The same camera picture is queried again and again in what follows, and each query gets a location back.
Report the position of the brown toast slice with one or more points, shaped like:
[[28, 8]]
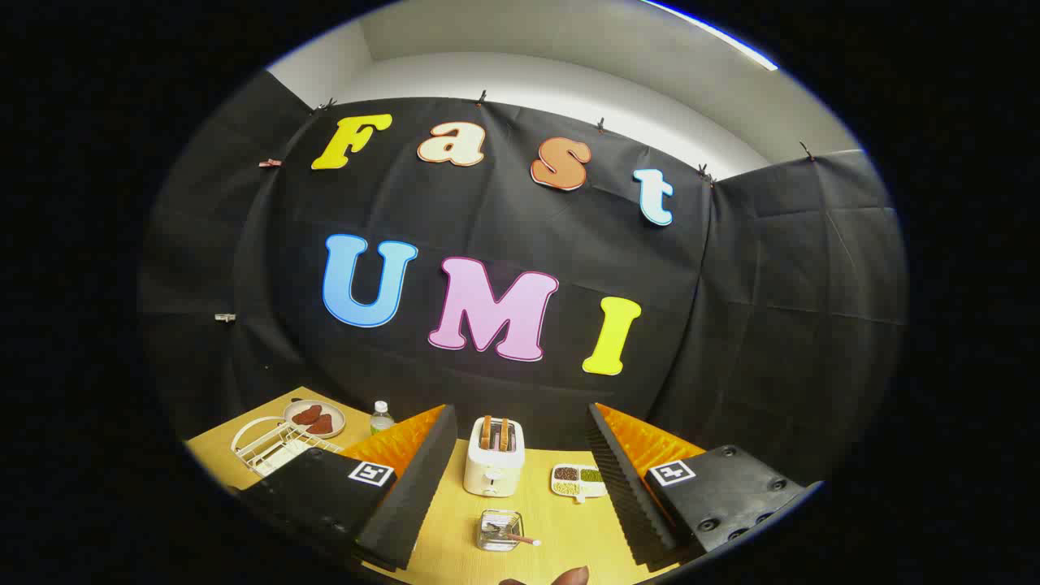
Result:
[[504, 435], [486, 433]]

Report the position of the white toaster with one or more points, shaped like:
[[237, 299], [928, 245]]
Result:
[[493, 470]]

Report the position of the small beige plate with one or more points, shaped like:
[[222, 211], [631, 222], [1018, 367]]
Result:
[[338, 417]]

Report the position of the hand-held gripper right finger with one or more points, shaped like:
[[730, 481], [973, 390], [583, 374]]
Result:
[[621, 487]]

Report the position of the green label drink bottle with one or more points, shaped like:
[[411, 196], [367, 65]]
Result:
[[381, 421]]

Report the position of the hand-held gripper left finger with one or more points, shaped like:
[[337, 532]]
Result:
[[414, 496]]

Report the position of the white divided bean dish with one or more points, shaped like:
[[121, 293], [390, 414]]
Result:
[[578, 489]]

